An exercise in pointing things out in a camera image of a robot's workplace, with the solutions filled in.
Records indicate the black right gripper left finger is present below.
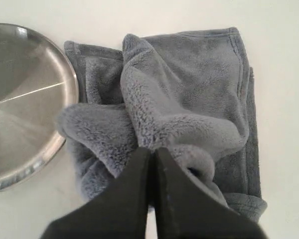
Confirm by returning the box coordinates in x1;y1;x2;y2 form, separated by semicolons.
41;148;151;239

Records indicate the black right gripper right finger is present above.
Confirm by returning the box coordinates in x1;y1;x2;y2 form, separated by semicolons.
153;148;261;239

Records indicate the grey fluffy towel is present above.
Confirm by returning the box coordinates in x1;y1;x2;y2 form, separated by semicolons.
57;27;267;221

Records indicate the round steel plate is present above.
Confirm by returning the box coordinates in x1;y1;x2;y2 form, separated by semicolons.
0;23;79;191

